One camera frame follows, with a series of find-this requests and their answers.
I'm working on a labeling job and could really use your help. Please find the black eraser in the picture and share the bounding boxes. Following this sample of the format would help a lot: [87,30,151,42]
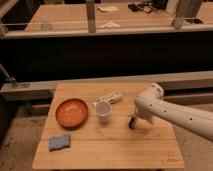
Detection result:
[128,117,137,129]

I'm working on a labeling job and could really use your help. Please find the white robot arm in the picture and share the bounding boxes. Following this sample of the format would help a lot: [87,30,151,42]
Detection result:
[134,83,213,142]

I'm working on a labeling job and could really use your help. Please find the white ceramic cup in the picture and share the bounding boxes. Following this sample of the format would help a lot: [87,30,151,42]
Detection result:
[94,101,112,124]

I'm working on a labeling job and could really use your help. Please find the orange plate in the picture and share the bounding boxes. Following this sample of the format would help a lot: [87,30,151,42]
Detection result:
[55,99,88,129]

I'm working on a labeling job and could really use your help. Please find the white crumpled paper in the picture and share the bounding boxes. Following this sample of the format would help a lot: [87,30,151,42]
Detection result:
[99,21,121,28]

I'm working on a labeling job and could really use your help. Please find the blue sponge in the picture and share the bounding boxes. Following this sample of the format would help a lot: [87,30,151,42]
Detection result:
[48,135,70,151]

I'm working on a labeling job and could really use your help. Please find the white paper on desk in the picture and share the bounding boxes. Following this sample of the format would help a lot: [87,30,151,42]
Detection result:
[97,6,119,12]

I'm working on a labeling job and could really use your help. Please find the grey metal post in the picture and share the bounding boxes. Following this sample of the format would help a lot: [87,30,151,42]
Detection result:
[86,0,96,33]
[172,0,199,29]

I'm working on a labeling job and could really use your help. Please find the black cables on desk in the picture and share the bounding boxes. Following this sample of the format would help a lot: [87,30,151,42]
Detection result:
[127,1,158,14]

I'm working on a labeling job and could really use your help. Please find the grey metal post right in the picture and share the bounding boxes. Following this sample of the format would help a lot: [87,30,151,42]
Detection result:
[172,0,199,29]

